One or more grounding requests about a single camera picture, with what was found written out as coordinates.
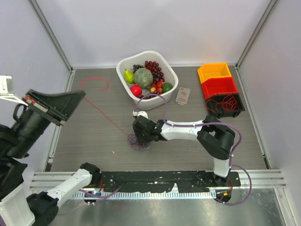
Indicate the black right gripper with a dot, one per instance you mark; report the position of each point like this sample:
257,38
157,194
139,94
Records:
141,140

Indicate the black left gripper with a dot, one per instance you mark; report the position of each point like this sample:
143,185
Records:
61,105

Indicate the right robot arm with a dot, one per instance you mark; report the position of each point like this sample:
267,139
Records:
216,138

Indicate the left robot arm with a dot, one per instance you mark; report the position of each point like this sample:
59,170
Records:
19,209

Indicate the dark red grapes front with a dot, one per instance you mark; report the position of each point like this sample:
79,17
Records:
149,95

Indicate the red apple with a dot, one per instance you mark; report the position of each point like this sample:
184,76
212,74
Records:
136,90

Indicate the red yellow cherries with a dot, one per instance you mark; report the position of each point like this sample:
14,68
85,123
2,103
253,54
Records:
157,88

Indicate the green lime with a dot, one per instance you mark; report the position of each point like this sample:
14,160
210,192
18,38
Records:
166,87

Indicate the white red card box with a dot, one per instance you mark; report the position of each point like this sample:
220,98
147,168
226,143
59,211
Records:
182,96

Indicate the green melon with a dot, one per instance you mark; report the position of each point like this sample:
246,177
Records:
143,77

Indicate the green pear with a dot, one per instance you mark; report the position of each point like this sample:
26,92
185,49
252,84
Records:
129,77

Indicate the red grape bunch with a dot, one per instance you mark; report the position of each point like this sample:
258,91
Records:
156,70

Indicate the dark purple grape bunch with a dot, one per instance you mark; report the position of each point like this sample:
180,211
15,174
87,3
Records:
136,67

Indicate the black storage bin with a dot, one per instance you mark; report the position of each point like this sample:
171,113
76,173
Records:
228,105

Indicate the yellow storage bin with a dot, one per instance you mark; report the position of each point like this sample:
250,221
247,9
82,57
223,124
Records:
213,71

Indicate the red storage bin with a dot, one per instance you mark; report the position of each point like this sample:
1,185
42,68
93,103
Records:
218,86

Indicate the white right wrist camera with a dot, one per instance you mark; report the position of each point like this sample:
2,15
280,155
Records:
136,114

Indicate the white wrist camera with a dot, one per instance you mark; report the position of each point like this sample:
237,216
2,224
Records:
7,90
136,114

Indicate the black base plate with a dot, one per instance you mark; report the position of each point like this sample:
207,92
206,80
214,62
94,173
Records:
187,181

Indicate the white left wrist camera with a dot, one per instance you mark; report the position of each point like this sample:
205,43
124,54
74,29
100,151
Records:
7,90

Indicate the aluminium rail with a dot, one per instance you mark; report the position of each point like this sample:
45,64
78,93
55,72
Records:
254,179

